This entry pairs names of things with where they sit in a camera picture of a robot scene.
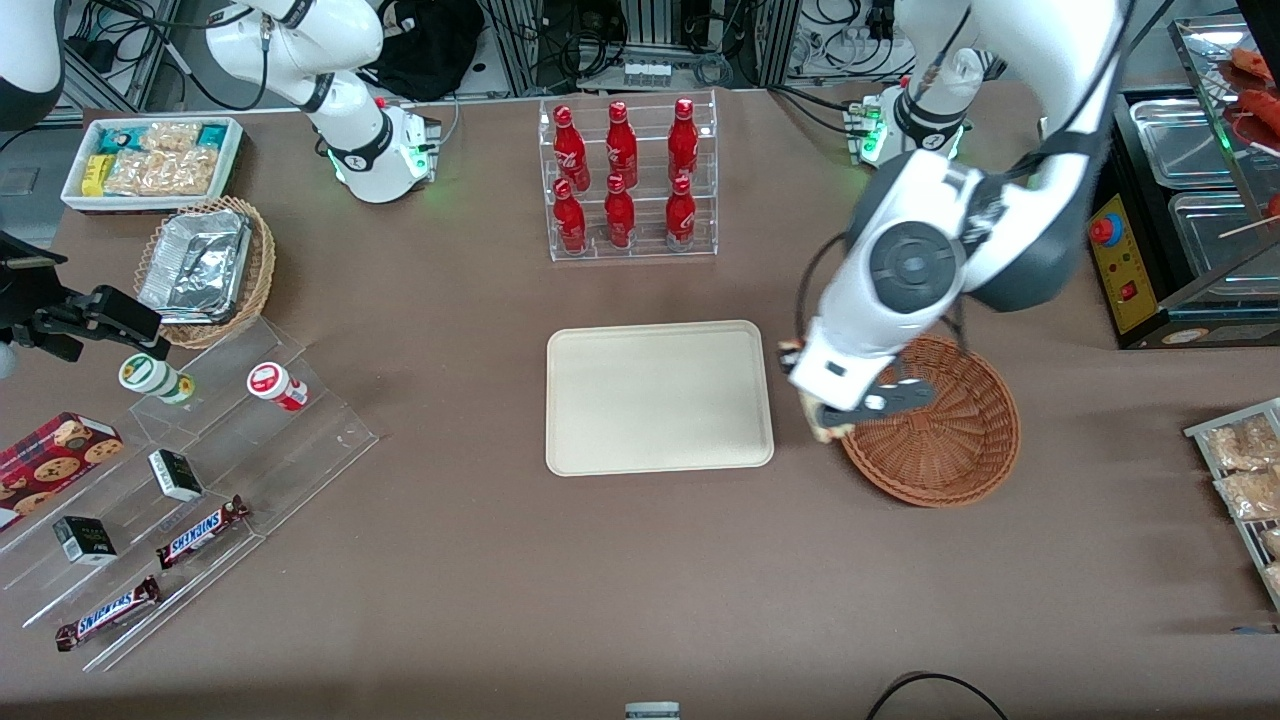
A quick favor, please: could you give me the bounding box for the white rectangular snack bin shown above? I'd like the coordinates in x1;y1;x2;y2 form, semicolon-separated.
60;116;245;215

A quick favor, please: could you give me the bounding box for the red cookie box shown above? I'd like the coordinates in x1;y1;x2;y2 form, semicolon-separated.
0;412;126;531

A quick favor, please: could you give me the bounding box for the clear cracker snack bag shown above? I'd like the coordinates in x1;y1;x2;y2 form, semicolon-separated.
1203;415;1280;471
1215;468;1280;521

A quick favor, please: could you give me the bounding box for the snickers chocolate bar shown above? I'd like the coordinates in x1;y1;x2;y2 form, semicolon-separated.
55;575;163;653
155;495;251;571

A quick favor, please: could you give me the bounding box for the red sausage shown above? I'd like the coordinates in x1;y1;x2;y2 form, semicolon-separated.
1238;88;1280;143

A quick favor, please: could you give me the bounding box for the beige plastic tray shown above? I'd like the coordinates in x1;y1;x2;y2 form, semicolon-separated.
545;320;776;477

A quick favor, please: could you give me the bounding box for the red lid cup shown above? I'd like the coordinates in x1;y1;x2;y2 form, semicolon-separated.
247;362;311;413

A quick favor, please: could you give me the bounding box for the brown wicker basket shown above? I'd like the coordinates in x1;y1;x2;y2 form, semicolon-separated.
840;335;1022;508

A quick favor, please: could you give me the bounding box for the black table cable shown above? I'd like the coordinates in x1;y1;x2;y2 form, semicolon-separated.
865;672;1011;720

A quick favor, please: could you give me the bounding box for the grey snack tray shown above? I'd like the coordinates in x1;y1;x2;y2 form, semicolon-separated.
1184;398;1280;611

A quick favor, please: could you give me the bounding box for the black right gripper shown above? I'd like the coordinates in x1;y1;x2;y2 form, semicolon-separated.
0;232;161;363

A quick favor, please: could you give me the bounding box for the black bag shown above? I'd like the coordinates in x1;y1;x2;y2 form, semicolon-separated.
365;0;486;101

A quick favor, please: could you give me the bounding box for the clear acrylic step display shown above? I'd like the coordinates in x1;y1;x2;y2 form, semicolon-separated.
0;318;379;673

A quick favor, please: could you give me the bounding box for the small black box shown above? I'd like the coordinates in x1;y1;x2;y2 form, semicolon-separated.
148;449;204;503
52;516;118;566

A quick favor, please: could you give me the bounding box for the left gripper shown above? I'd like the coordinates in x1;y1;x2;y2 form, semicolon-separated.
820;378;937;427

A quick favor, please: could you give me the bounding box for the black food warmer machine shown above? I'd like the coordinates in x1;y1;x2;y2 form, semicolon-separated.
1085;15;1280;351

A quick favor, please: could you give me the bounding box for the red cola bottle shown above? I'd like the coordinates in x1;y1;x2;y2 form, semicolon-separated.
605;101;639;189
552;178;588;254
604;174;637;249
667;98;700;184
665;175;697;251
553;105;591;193

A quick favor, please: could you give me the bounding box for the clear peanut snack bag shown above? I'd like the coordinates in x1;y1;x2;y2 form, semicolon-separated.
140;122;201;154
105;148;218;197

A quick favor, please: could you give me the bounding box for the light wicker basket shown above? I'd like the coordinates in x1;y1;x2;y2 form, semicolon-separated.
133;196;277;350

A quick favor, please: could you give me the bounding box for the green lid cup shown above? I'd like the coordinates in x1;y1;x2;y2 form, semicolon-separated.
118;353;197;406

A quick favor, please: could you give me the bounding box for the aluminium foil tray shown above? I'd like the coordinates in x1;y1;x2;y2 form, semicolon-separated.
138;208;253;325

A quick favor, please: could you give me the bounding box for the clear acrylic bottle rack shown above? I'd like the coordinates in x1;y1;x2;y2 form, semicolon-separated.
538;90;719;263

